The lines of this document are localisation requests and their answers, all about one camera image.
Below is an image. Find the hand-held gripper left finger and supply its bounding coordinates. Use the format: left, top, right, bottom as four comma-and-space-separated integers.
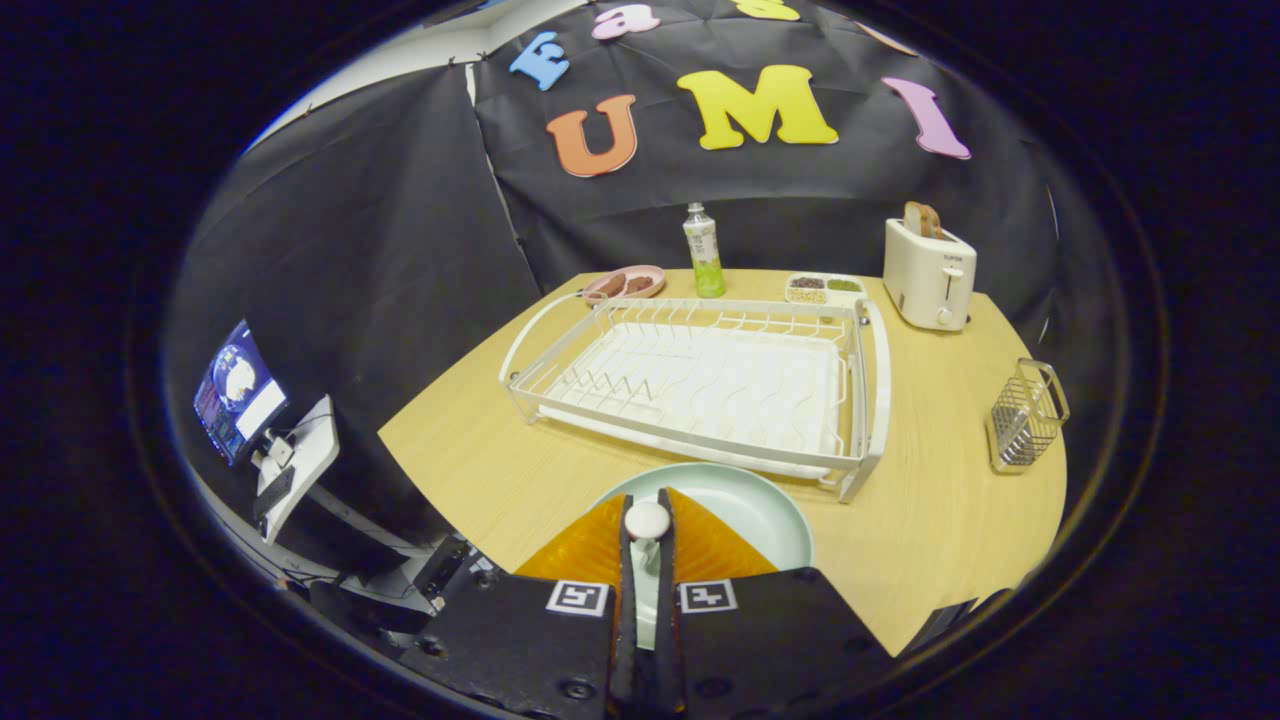
400, 490, 636, 720

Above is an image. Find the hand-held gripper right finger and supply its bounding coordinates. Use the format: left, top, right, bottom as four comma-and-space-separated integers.
655, 488, 891, 720

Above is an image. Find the light green plate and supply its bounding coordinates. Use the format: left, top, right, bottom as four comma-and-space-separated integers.
590, 462, 814, 651

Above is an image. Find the white wire dish rack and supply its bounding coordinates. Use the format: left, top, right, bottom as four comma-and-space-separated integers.
498, 290, 893, 503

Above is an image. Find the clear wire basket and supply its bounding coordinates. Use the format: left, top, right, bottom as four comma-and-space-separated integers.
988, 358, 1071, 475

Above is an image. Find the pink plate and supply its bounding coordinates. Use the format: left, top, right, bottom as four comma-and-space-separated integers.
582, 264, 667, 304

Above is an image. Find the black box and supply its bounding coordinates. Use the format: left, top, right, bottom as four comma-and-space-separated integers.
412, 535, 473, 604

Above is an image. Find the white divided bean tray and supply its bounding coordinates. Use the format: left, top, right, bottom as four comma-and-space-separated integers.
784, 272, 867, 307

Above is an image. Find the computer monitor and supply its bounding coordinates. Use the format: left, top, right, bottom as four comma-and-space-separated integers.
193, 320, 289, 466

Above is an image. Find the clear bottle green drink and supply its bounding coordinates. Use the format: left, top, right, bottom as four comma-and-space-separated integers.
683, 202, 728, 299

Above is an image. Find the white toaster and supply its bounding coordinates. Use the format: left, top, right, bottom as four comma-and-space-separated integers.
883, 218, 978, 332

